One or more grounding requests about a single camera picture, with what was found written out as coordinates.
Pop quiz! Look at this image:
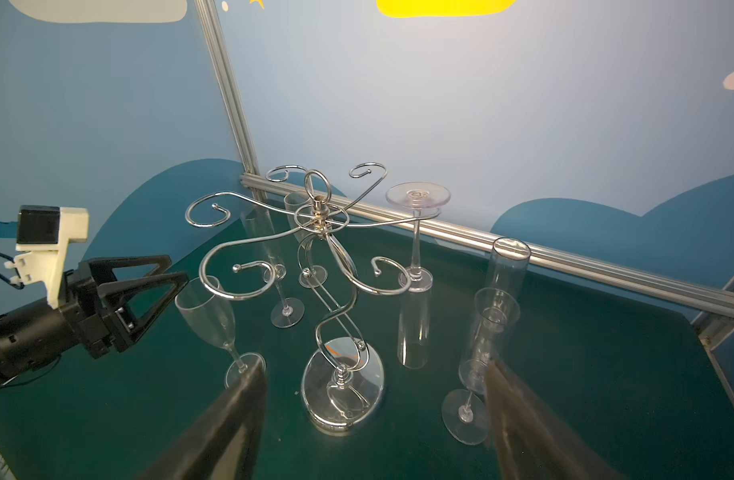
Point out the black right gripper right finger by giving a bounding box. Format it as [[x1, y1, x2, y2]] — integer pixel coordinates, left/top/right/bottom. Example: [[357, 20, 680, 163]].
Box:
[[484, 360, 624, 479]]

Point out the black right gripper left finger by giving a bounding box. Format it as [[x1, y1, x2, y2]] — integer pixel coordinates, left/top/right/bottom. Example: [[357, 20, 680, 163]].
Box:
[[139, 364, 267, 479]]

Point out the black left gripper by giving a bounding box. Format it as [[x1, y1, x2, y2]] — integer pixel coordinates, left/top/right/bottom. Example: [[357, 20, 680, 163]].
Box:
[[63, 255, 189, 359]]

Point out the clear champagne flute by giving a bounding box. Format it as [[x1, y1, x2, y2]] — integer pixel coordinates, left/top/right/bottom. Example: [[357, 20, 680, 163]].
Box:
[[386, 182, 451, 369], [240, 206, 306, 329], [175, 277, 266, 389], [485, 237, 532, 299], [441, 287, 520, 445]]

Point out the clear champagne flute front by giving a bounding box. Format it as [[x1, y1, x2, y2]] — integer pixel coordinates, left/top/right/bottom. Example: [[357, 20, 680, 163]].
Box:
[[485, 237, 532, 299]]

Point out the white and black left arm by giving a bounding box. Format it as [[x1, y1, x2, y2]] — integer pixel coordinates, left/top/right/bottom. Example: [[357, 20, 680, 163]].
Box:
[[0, 255, 189, 388]]

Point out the chrome wire wine glass rack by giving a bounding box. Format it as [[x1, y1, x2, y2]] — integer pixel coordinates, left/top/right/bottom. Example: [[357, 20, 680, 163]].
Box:
[[185, 162, 413, 436]]

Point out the aluminium frame back rail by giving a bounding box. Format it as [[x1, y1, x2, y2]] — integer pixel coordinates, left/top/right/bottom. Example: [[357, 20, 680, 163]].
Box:
[[241, 174, 734, 320]]

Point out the aluminium frame left post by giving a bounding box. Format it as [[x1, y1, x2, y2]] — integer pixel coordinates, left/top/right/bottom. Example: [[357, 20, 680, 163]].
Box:
[[194, 0, 259, 175]]

